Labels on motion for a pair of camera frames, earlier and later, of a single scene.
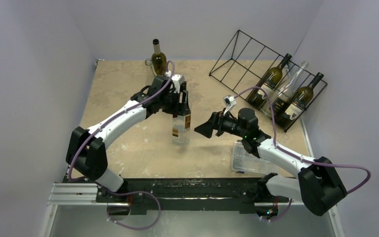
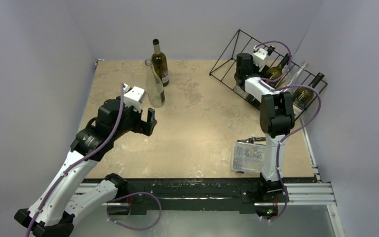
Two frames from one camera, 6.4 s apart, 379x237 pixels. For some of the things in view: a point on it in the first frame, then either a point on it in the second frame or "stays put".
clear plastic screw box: x=243 y=161 stays put
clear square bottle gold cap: x=181 y=129 to x=261 y=69
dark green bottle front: x=296 y=105 stays put
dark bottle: x=159 y=62 stays put
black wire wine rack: x=280 y=87 stays put
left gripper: x=181 y=108 to x=140 y=126
